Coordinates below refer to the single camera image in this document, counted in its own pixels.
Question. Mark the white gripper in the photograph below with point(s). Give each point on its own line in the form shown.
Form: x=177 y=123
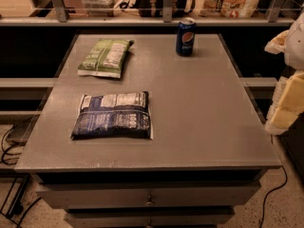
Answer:
x=295 y=47

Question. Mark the blue pepsi can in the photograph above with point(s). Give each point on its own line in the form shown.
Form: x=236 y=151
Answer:
x=185 y=36

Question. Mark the grey drawer with knob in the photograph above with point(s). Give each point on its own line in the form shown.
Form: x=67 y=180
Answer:
x=140 y=195

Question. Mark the black bag on shelf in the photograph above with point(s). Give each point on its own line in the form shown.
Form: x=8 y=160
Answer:
x=154 y=8

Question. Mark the blue chip bag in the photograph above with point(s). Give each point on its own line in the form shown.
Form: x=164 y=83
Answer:
x=114 y=115

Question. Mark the green chip bag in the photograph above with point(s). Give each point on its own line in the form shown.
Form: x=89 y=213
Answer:
x=106 y=58

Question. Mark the lower grey drawer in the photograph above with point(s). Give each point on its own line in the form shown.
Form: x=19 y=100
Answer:
x=150 y=218

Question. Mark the grey metal shelf rail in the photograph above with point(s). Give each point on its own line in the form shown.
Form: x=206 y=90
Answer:
x=52 y=13

